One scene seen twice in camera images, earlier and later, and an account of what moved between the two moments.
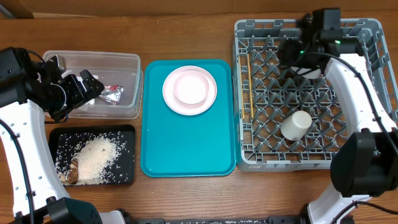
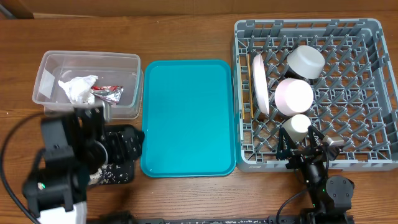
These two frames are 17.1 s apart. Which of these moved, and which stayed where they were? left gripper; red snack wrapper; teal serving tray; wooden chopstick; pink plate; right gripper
Moved: right gripper; pink plate; left gripper
Stayed: red snack wrapper; wooden chopstick; teal serving tray
